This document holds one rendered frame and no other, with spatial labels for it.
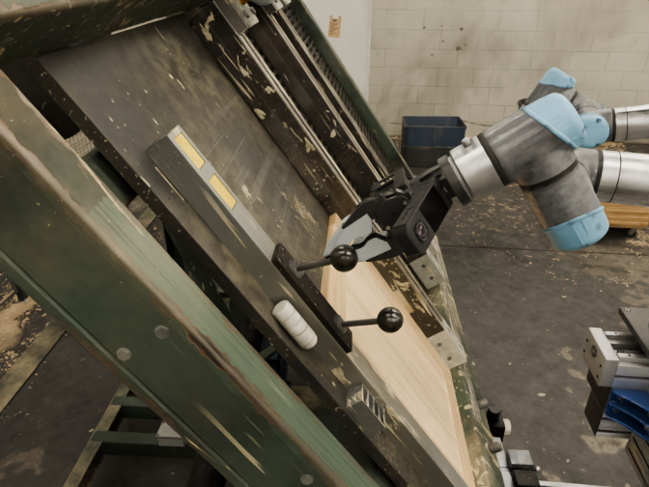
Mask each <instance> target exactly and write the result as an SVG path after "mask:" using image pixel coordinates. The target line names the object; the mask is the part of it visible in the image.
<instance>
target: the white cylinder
mask: <svg viewBox="0 0 649 487"><path fill-rule="evenodd" d="M272 315H273V316H274V317H275V318H276V319H277V320H278V321H279V323H280V324H281V325H282V326H283V327H284V329H285V330H286V331H287V332H288V333H289V334H290V335H291V337H292V338H293V339H294V340H295V341H296V343H297V344H298V345H299V346H301V347H302V349H306V350H308V349H311V348H312V347H313V346H314V345H315V344H316V343H317V335H316V334H315V332H313V330H312V329H311V328H310V327H309V326H308V324H307V323H306V322H305V321H304V320H303V318H302V317H301V316H300V315H299V314H298V312H297V311H296V310H295V309H294V307H293V306H292V305H291V304H290V303H289V302H288V301H281V302H280V303H278V304H277V305H276V306H275V307H274V308H273V309H272Z"/></svg>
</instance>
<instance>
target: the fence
mask: <svg viewBox="0 0 649 487"><path fill-rule="evenodd" d="M180 133H181V134H182V135H183V136H184V138H185V139H186V140H187V141H188V143H189V144H190V145H191V146H192V148H193V149H194V150H195V151H196V152H197V154H198V155H199V156H200V157H201V159H202V160H203V161H204V164H203V165H202V166H201V168H200V169H199V168H198V167H197V166H196V165H195V164H194V162H193V161H192V160H191V159H190V157H189V156H188V155H187V154H186V153H185V151H184V150H183V149H182V147H181V146H180V145H179V144H178V143H177V141H176V140H175V139H174V138H175V137H176V136H177V135H178V134H180ZM145 152H146V153H147V155H148V156H149V157H150V158H151V159H152V160H153V162H154V163H155V164H156V165H157V166H158V168H159V169H160V170H161V171H162V172H163V174H164V175H165V176H166V177H167V178H168V179H169V181H170V182H171V183H172V184H173V185H174V186H175V188H176V189H177V190H178V191H179V192H180V194H181V195H182V196H183V197H184V198H185V200H186V201H187V202H188V203H189V204H190V205H191V207H192V208H193V209H194V210H195V211H196V213H197V214H198V215H199V216H200V217H201V218H202V219H203V220H204V221H205V222H206V223H207V225H208V226H209V227H210V228H211V229H212V231H213V232H214V234H215V235H216V236H217V237H218V238H219V239H220V240H221V241H222V242H223V244H224V245H225V246H226V247H227V248H228V249H229V251H230V252H231V253H232V254H233V255H234V256H235V258H236V259H237V260H238V261H239V262H240V264H241V265H242V266H243V267H244V268H245V270H246V271H247V272H248V273H249V274H250V275H251V277H252V278H253V279H254V280H255V281H256V283H257V284H258V285H259V286H260V287H261V288H262V290H263V291H264V292H265V293H266V294H267V295H268V297H269V298H270V299H271V300H272V302H273V303H274V304H275V305H277V304H278V303H280V302H281V301H288V302H289V303H290V304H291V305H292V306H293V307H294V309H295V310H296V311H297V312H298V314H299V315H300V316H301V317H302V318H303V320H304V321H305V322H306V323H307V324H308V326H309V327H310V328H311V329H312V330H313V332H315V334H316V335H317V343H316V344H315V345H314V346H313V347H312V349H313V350H314V351H315V352H316V354H317V355H318V356H319V357H320V358H321V359H322V361H323V362H324V363H325V364H326V365H327V367H328V368H329V369H330V370H331V371H332V373H333V374H334V375H335V376H336V377H337V378H338V380H339V381H340V382H341V383H342V384H343V385H344V387H345V388H346V389H349V388H351V387H355V386H357V385H360V384H363V385H365V387H366V388H367V389H368V390H369V391H370V393H371V394H372V395H373V396H374V397H375V399H376V400H377V401H378V402H379V403H380V405H381V406H382V407H383V408H384V422H385V429H382V432H383V433H384V434H385V435H386V436H387V438H388V439H389V440H390V441H391V442H392V443H393V444H394V445H395V446H396V447H397V448H398V450H399V451H400V452H401V453H402V454H403V455H404V457H405V458H406V459H407V460H408V461H409V463H410V464H411V465H412V466H413V467H414V469H415V470H416V471H417V472H418V473H419V474H420V476H421V477H422V478H423V479H424V480H425V482H426V483H427V484H428V485H429V486H430V487H469V486H468V485H467V484H466V482H465V481H464V480H463V479H462V477H461V476H460V475H459V474H458V472H457V471H456V470H455V469H454V467H453V466H452V465H451V464H450V462H449V461H448V460H447V459H446V457H445V456H444V455H443V454H442V452H441V451H440V450H439V449H438V448H437V446H436V445H435V444H434V442H433V441H432V440H431V439H430V437H429V436H428V435H427V434H426V432H425V431H424V430H423V429H422V427H421V426H420V425H419V424H418V422H417V421H416V420H415V419H414V417H413V416H412V415H411V414H410V412H409V411H408V410H407V408H406V407H405V406H404V405H403V403H402V402H401V401H400V400H399V398H398V397H397V396H396V395H395V393H394V392H393V391H392V390H391V388H390V387H389V386H388V385H387V383H386V382H385V381H384V380H383V379H382V377H381V376H380V375H379V373H378V372H377V371H376V370H375V368H374V367H373V366H372V365H371V363H370V362H369V361H368V360H367V358H366V357H364V356H363V354H362V353H361V352H360V351H359V349H358V348H357V347H356V346H355V344H354V343H353V350H352V351H351V352H350V353H346V352H345V351H344V350H343V349H342V347H341V346H340V345H339V344H338V342H337V341H336V340H335V339H334V338H333V336H332V335H331V334H330V333H329V331H328V330H327V329H326V328H325V326H324V325H323V324H322V323H321V321H320V320H319V319H318V318H317V317H316V315H315V314H314V313H313V312H312V310H311V309H310V308H309V307H308V306H307V304H306V303H305V302H304V301H303V299H302V298H301V297H300V296H299V295H298V293H297V292H296V291H295V289H294V288H293V287H292V286H291V285H290V283H289V282H288V281H287V280H286V279H285V277H284V276H283V275H282V274H281V272H280V271H279V270H278V269H277V268H276V267H275V266H274V265H273V264H272V262H271V258H272V255H273V251H274V249H275V244H274V243H273V242H272V240H271V239H270V238H269V237H268V235H267V234H266V233H265V231H264V230H263V229H262V228H261V226H260V225H259V224H258V223H257V221H256V220H255V219H254V218H253V216H252V215H251V214H250V213H249V211H248V210H247V209H246V208H245V207H244V206H243V205H242V203H241V201H240V200H239V199H238V197H237V196H236V195H235V194H234V192H233V191H232V190H231V189H230V188H229V187H228V186H227V185H226V183H225V182H224V181H223V180H222V178H221V177H220V176H219V175H218V174H217V172H216V171H215V170H214V169H213V167H212V166H211V165H210V163H209V162H208V161H207V160H206V158H205V157H204V156H203V155H202V153H201V152H200V151H199V150H198V148H197V147H196V146H195V145H194V143H193V142H192V141H191V140H190V138H189V137H188V136H187V135H186V133H185V132H184V131H183V129H182V128H181V127H180V126H179V125H177V126H175V127H174V128H173V129H171V130H170V131H168V132H167V133H166V134H164V135H163V136H161V137H160V138H159V139H158V140H157V141H156V142H155V143H154V144H153V145H152V146H151V147H149V148H148V149H147V150H146V151H145ZM213 174H214V175H215V176H216V178H217V179H218V180H219V181H220V182H221V183H222V184H223V185H224V186H225V188H226V189H227V190H228V191H229V193H230V194H231V195H232V196H233V198H234V199H235V200H236V203H235V205H234V207H233V209H231V208H230V207H229V205H228V204H227V203H226V202H225V201H224V199H223V198H222V197H221V196H220V194H219V193H218V192H217V191H216V190H215V188H214V187H213V186H212V184H211V183H210V182H209V180H210V178H211V177H212V175H213Z"/></svg>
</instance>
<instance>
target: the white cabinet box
mask: <svg viewBox="0 0 649 487"><path fill-rule="evenodd" d="M303 2H304V3H305V5H306V6H307V8H308V10H309V11H310V13H311V14H312V16H314V18H315V20H316V21H317V23H318V24H319V26H320V27H321V29H322V31H323V32H324V34H325V36H326V37H327V39H328V41H329V42H330V44H331V45H332V47H333V49H334V50H335V52H336V53H337V55H338V56H339V58H340V60H341V61H342V63H343V64H344V66H345V67H346V69H347V71H348V72H349V74H350V75H351V77H352V78H353V81H354V82H355V84H356V85H357V87H358V88H359V90H360V92H361V93H362V95H363V96H364V98H365V99H366V100H367V102H368V95H369V70H370V44H371V19H372V0H303Z"/></svg>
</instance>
